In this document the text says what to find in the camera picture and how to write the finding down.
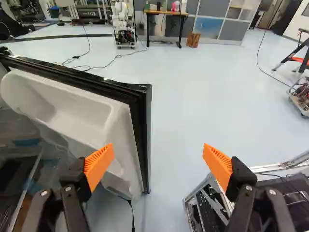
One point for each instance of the wooden top desk black legs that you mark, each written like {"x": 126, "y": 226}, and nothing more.
{"x": 166, "y": 13}

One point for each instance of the black fridge door white liner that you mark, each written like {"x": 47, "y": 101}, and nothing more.
{"x": 79, "y": 113}

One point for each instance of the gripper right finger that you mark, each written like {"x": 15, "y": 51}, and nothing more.
{"x": 217, "y": 164}

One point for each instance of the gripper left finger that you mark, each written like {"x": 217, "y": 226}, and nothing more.
{"x": 99, "y": 164}

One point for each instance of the brown wooden crate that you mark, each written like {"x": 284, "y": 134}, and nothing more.
{"x": 193, "y": 39}

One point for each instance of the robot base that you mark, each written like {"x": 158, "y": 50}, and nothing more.
{"x": 207, "y": 207}

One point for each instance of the white robot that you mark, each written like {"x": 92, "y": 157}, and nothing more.
{"x": 123, "y": 19}

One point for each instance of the black and orange sawhorse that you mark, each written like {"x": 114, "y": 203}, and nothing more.
{"x": 293, "y": 58}

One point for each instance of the grey and blue partition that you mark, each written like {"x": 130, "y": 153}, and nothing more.
{"x": 212, "y": 26}

